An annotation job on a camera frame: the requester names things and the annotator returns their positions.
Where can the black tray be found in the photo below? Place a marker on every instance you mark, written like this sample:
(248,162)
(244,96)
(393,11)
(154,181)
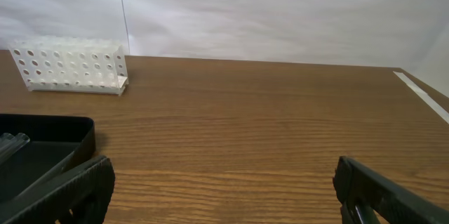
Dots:
(42,129)

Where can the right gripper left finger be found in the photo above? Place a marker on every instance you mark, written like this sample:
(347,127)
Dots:
(70,196)

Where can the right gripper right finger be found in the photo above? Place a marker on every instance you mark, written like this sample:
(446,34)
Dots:
(386,199)

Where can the white test tube rack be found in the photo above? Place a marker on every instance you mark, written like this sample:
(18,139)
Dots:
(70,76)

